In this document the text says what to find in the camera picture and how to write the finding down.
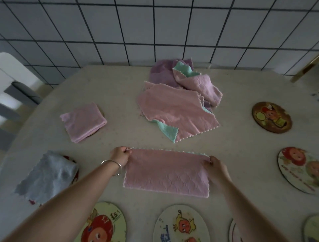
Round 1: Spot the dark brown round coaster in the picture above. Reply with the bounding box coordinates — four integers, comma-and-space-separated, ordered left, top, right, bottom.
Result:
252, 101, 292, 134

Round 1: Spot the silver bangle bracelet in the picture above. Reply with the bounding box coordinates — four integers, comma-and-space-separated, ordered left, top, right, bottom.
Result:
101, 159, 123, 177

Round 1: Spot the person's left hand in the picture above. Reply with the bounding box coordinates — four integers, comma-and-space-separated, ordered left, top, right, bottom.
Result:
109, 146, 133, 170

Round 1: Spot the white wooden chair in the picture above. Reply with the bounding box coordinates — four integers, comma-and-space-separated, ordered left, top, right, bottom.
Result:
0, 52, 44, 153

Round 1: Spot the two faces round coaster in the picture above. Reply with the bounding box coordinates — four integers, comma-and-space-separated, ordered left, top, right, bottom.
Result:
277, 146, 319, 195

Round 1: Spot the person's left forearm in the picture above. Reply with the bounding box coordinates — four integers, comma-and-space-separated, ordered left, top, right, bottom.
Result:
2, 162, 120, 242

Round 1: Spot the pink cloth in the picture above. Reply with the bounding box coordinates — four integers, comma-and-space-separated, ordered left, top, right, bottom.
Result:
122, 147, 211, 199
59, 102, 108, 144

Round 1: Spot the person's right forearm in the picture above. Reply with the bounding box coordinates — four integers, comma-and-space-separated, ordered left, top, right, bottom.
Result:
217, 181, 289, 242

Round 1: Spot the white ice cream coaster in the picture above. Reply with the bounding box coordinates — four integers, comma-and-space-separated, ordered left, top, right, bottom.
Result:
153, 204, 211, 242

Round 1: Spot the grey-blue cloth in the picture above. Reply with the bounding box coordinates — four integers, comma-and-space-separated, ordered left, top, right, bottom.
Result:
14, 150, 80, 205

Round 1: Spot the yellow green cartoon coaster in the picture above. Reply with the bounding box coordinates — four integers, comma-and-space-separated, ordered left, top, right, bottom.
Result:
73, 201, 127, 242

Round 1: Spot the pink rimmed cartoon coaster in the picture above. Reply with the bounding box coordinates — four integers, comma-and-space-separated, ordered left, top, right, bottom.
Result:
228, 218, 244, 242

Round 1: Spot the golden door frame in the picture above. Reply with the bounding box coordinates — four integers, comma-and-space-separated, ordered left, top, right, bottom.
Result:
290, 54, 319, 83

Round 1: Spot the pile of cloths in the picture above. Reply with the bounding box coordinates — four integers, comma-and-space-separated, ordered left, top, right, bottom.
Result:
136, 59, 223, 144

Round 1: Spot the red bordered round coaster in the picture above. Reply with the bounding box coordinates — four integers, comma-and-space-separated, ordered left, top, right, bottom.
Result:
28, 156, 80, 207

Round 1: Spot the person's right hand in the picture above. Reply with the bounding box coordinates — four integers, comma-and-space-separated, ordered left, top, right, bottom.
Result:
202, 156, 232, 186

